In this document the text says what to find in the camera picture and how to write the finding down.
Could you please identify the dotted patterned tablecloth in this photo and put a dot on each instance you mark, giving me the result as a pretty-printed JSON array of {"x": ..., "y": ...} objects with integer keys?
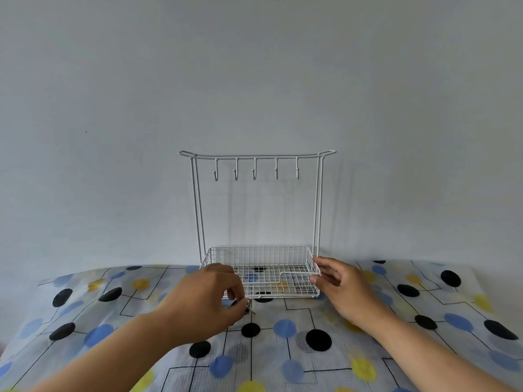
[{"x": 294, "y": 342}]

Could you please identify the person's right forearm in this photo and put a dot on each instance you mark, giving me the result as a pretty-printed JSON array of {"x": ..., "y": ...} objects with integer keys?
[{"x": 421, "y": 355}]

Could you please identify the small metal key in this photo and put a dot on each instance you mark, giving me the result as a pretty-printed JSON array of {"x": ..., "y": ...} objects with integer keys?
[{"x": 250, "y": 309}]

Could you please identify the person's left forearm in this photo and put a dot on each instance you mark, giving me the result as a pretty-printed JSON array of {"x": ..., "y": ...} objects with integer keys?
[{"x": 114, "y": 355}]

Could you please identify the person's right hand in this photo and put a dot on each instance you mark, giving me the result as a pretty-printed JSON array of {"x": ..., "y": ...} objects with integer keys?
[{"x": 351, "y": 293}]

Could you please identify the person's right thumb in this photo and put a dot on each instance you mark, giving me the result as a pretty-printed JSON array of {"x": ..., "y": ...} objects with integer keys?
[{"x": 322, "y": 281}]

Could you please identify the person's left hand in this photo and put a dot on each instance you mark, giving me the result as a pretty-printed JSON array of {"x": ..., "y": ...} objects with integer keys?
[{"x": 200, "y": 302}]

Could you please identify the person's left fingers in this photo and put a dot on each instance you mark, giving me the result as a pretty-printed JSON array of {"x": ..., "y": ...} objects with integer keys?
[{"x": 235, "y": 289}]

